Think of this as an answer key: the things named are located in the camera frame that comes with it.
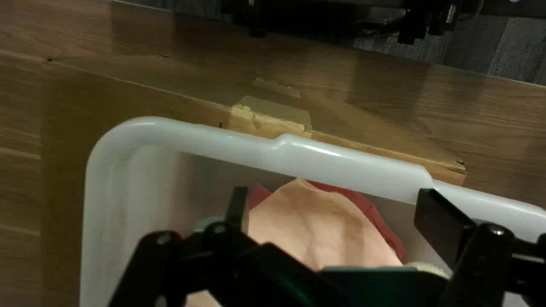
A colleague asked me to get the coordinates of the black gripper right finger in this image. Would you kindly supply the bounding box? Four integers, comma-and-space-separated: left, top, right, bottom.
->
412, 187, 546, 307

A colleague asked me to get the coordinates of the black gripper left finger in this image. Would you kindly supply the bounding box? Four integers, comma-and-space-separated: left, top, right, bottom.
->
107, 187, 261, 307

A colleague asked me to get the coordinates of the red cloth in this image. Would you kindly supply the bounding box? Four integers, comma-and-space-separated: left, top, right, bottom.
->
247, 182, 409, 263

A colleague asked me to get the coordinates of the brown cardboard box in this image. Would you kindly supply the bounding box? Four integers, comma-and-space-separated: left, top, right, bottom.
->
39, 57, 469, 307

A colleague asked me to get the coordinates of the white plastic bin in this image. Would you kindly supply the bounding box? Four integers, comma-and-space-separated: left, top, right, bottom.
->
78, 117, 546, 307

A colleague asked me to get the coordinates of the beige packing tape strip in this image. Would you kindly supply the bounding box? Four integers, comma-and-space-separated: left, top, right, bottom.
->
228, 95, 314, 141

